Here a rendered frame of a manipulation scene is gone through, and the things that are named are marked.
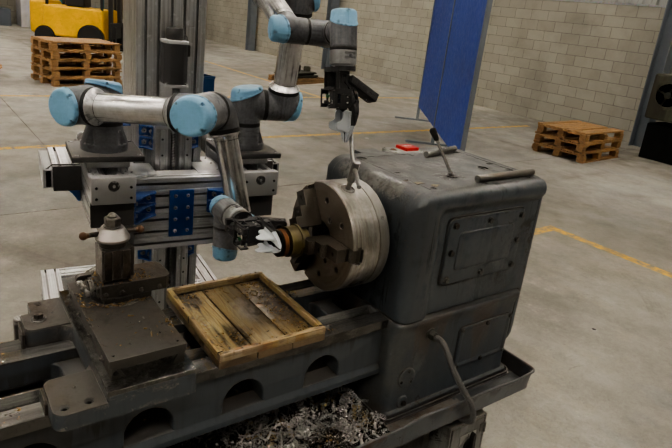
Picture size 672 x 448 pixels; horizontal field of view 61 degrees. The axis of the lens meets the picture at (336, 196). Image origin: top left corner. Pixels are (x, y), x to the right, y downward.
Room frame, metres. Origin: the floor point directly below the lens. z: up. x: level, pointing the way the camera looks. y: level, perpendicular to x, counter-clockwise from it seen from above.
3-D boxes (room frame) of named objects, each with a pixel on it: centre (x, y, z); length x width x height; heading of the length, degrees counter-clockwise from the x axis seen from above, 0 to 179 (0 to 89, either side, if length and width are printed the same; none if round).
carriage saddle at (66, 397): (1.15, 0.51, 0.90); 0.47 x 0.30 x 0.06; 37
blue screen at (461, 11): (8.31, -1.31, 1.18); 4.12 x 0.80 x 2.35; 1
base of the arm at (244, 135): (2.13, 0.37, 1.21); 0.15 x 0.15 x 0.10
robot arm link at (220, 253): (1.64, 0.32, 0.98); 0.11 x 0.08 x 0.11; 167
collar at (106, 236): (1.25, 0.51, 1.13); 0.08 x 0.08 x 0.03
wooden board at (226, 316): (1.38, 0.21, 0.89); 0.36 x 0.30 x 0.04; 37
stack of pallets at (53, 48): (10.07, 4.76, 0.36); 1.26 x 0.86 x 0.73; 141
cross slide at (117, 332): (1.20, 0.48, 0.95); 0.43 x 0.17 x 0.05; 37
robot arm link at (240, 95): (2.13, 0.37, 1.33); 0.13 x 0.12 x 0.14; 113
